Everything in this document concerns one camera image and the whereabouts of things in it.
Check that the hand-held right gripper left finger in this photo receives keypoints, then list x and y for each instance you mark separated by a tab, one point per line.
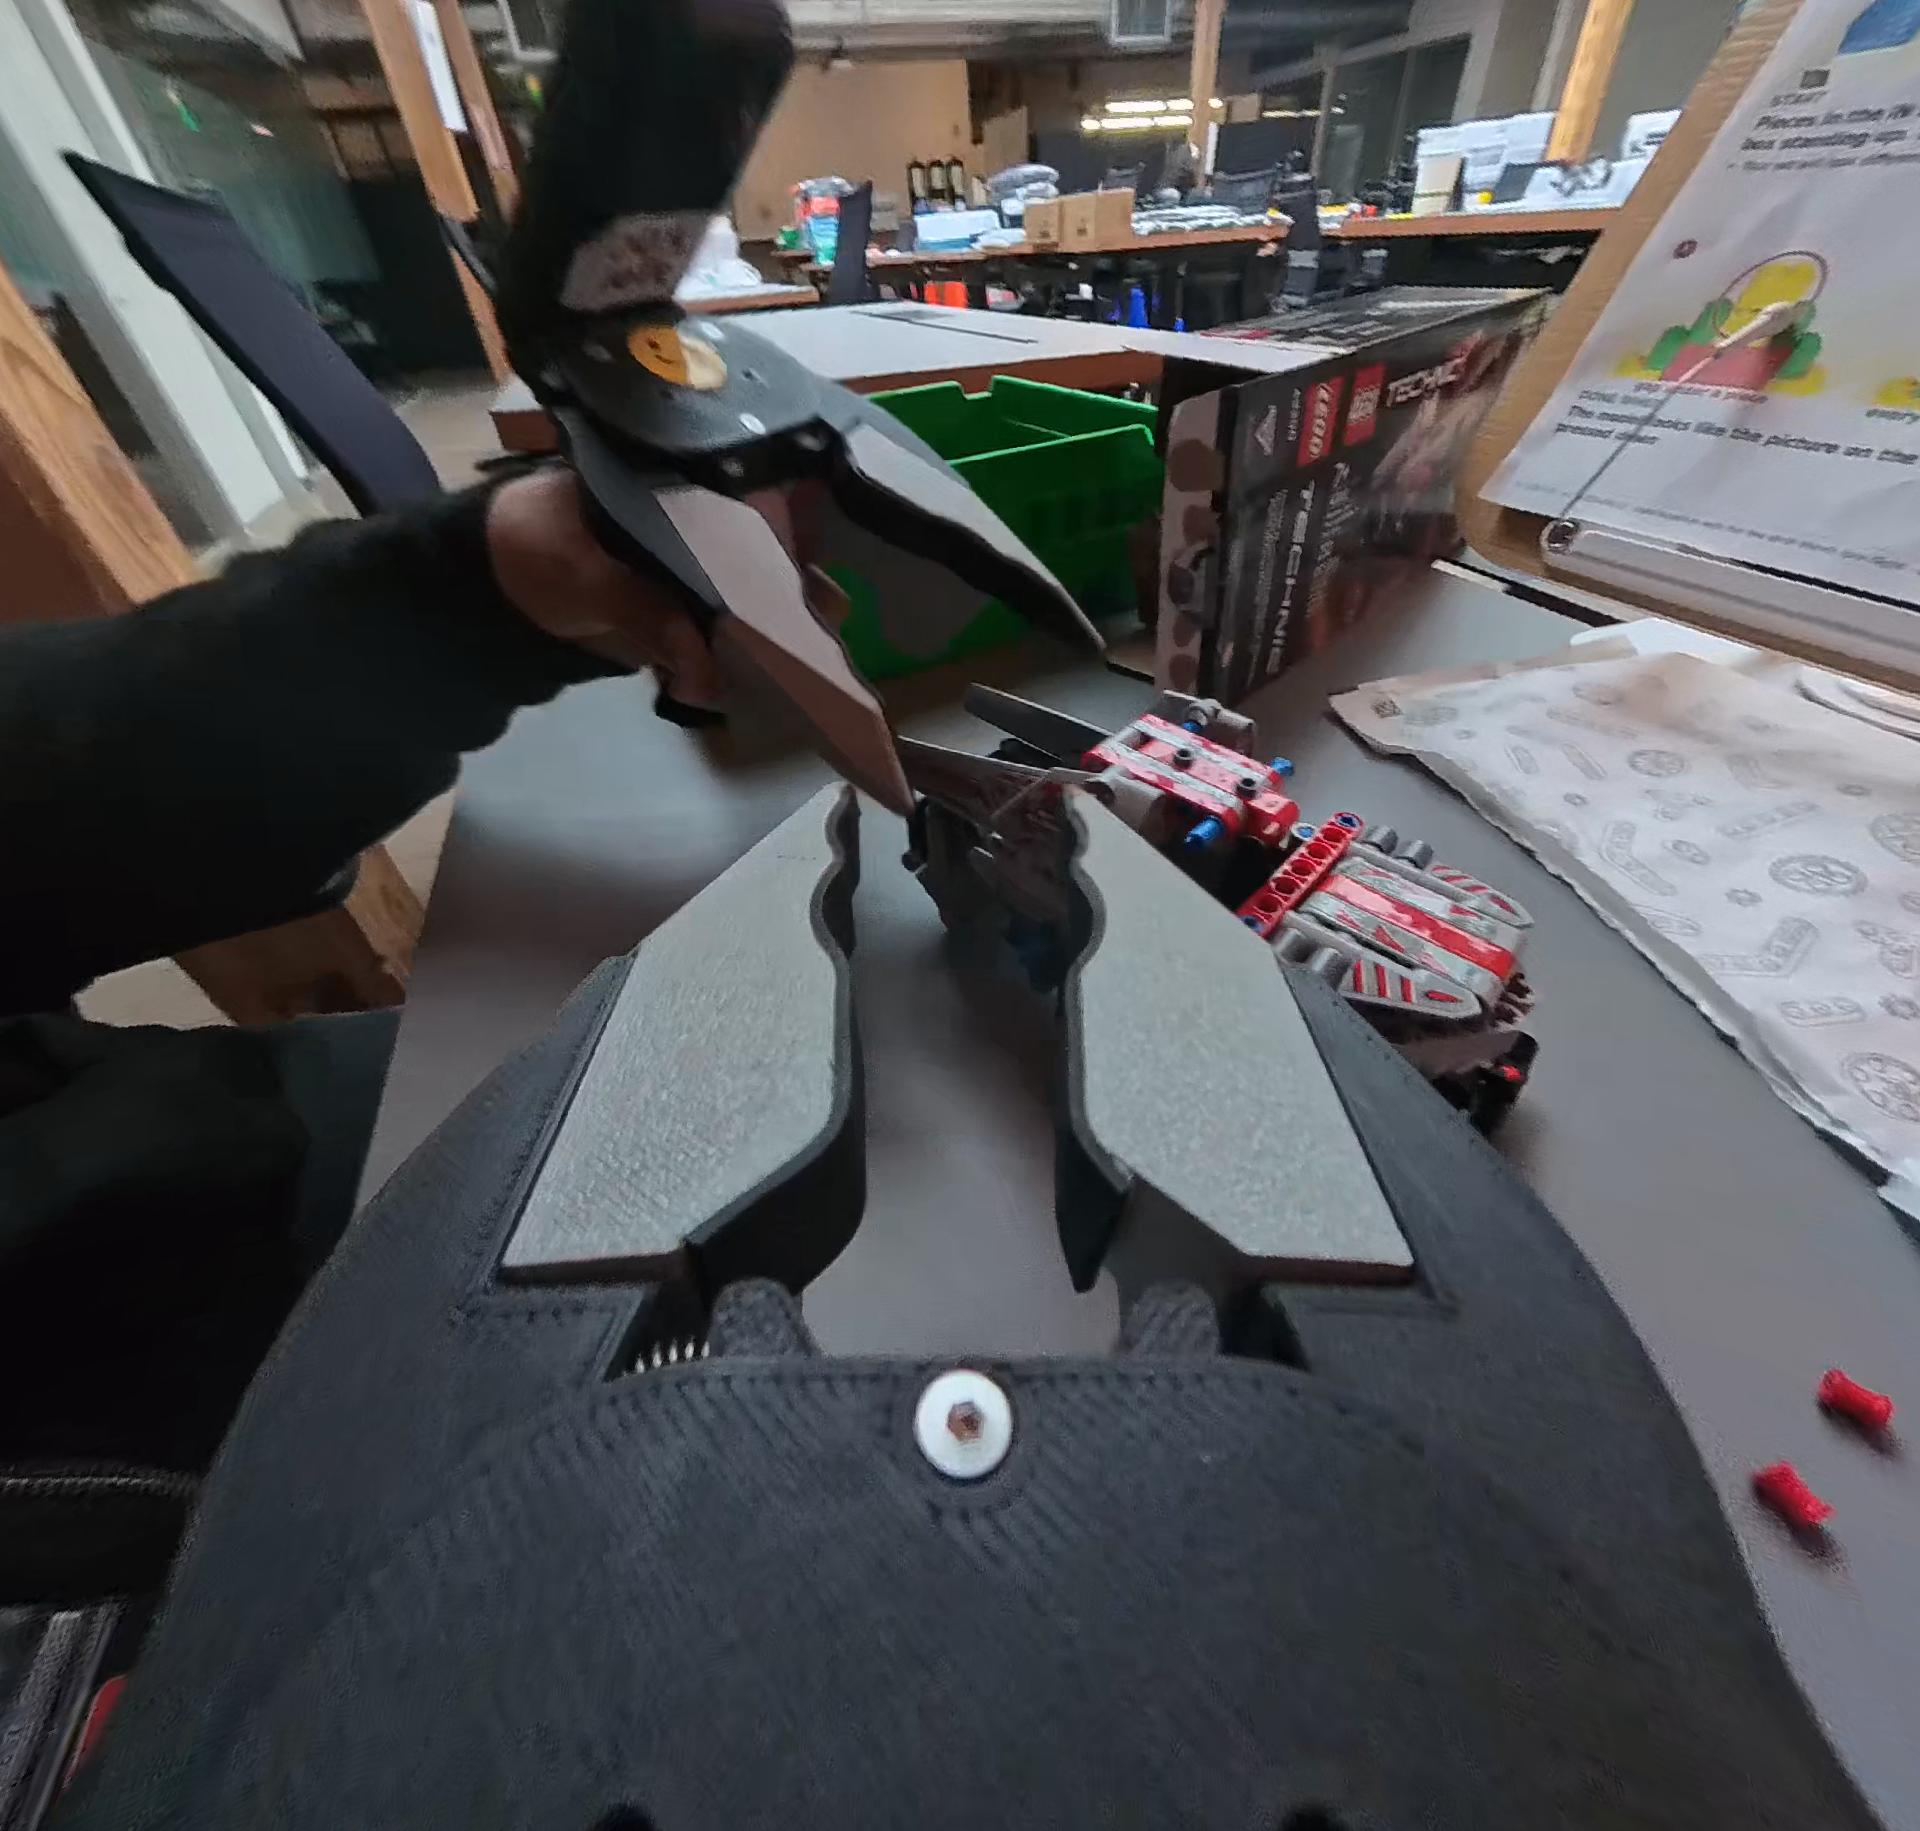
693	1080

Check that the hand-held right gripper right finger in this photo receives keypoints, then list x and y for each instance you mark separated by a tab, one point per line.
1232	1096

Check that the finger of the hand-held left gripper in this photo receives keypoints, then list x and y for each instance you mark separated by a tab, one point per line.
778	634
915	601

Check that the red grey lego vehicle model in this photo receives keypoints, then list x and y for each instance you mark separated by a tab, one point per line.
1354	902

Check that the person's left forearm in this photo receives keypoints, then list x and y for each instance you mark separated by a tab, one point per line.
226	752

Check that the black lego set box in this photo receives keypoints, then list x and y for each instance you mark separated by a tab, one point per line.
1354	513

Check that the small red lego bush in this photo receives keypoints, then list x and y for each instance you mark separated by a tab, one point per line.
1856	1404
1794	1497

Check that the person's left hand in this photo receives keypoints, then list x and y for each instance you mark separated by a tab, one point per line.
584	586

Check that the green plastic bin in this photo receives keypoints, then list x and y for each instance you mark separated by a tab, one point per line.
1079	499

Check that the brown cardboard box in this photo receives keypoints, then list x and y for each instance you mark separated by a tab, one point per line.
1096	216
1044	222

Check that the dark mesh office chair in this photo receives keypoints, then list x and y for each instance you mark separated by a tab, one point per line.
255	329

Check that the long wooden workbench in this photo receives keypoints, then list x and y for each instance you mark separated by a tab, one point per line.
1201	231

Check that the printed paper bag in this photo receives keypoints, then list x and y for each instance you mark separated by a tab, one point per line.
1725	838

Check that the instruction sheet on stand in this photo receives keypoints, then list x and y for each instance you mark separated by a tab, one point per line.
1652	185

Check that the red tag with metal clasp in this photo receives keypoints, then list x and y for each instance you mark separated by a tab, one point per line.
61	1714

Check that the printed instruction sheet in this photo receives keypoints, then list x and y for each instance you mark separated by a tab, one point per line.
1800	360

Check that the white wall vent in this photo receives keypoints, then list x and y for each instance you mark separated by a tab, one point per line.
531	13

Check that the wooden support post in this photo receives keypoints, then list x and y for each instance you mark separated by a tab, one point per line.
400	94

